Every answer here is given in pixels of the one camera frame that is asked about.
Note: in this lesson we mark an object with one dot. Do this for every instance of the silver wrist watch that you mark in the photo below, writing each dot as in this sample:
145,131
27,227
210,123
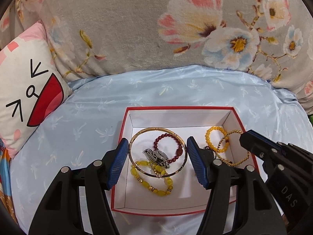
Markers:
158,157

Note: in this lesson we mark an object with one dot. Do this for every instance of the green object at bedside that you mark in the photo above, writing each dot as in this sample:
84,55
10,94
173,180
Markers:
311,119

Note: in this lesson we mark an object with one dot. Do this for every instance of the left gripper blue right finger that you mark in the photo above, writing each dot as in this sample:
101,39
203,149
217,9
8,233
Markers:
255,210

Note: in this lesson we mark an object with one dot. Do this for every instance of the rose gold bangle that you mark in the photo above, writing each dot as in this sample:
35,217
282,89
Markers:
181,150

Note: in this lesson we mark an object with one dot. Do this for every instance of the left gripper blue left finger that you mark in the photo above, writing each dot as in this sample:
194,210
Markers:
59,211

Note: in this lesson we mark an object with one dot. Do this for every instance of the colourful cartoon bedding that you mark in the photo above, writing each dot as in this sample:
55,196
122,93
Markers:
6,194

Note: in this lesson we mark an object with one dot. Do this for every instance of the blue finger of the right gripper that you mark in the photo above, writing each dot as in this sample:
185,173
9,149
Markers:
258,145

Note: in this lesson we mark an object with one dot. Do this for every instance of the light blue palm bedsheet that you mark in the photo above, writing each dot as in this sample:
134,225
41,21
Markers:
87,124

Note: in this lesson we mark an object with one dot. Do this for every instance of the floral grey blanket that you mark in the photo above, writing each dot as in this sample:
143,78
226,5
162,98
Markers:
271,39

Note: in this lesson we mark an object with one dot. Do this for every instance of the pink cat face pillow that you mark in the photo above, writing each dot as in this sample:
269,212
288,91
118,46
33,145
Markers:
31,87

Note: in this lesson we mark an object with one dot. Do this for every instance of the red cardboard box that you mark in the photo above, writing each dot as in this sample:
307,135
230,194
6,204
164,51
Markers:
136,193

